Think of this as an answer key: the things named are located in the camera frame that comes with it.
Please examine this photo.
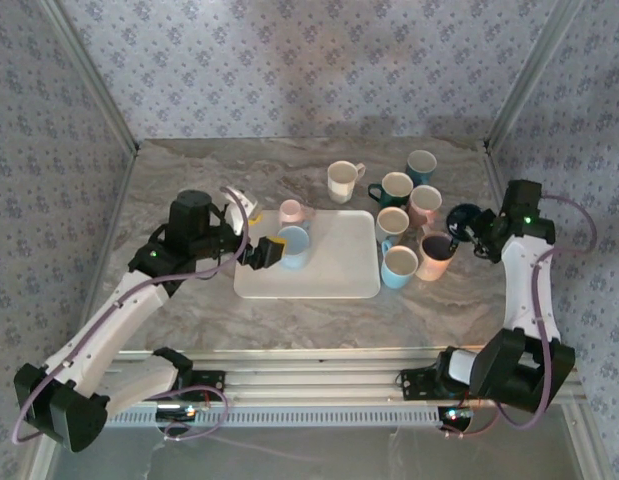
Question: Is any navy blue mug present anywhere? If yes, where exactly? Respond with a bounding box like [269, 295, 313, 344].
[446, 203, 483, 244]

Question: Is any large light blue mug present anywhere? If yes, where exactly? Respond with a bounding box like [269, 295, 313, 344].
[276, 224, 312, 271]

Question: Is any pale pink mug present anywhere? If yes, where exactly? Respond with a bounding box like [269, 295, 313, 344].
[278, 198, 315, 226]

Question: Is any iridescent pink glass mug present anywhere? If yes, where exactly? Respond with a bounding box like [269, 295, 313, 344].
[415, 232, 458, 282]

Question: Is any salmon pink mug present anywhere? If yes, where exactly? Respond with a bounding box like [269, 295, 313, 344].
[407, 184, 443, 229]

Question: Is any teal blue glazed mug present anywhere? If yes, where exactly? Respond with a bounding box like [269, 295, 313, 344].
[405, 149, 439, 187]

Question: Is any small light blue mug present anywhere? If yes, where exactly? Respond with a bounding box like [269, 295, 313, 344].
[380, 239, 419, 290]

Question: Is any grey mug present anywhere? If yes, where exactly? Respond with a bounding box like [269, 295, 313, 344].
[375, 206, 410, 246]

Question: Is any dark green mug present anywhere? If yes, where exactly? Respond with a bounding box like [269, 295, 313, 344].
[367, 171, 415, 210]

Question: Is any cream white mug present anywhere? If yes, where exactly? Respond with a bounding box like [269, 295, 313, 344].
[327, 159, 367, 204]

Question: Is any white plastic tray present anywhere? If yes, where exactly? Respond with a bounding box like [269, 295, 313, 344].
[232, 209, 382, 300]

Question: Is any small circuit board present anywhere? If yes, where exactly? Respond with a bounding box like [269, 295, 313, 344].
[155, 403, 198, 420]
[437, 405, 475, 421]

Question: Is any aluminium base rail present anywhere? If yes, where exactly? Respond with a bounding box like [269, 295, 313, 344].
[108, 348, 583, 416]

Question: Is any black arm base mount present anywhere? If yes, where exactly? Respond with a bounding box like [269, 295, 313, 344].
[188, 368, 226, 401]
[399, 368, 443, 401]

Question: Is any aluminium frame post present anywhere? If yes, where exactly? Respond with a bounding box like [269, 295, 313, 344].
[481, 0, 588, 154]
[38, 0, 141, 156]

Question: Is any slotted grey cable duct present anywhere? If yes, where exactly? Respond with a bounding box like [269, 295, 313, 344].
[106, 403, 446, 429]

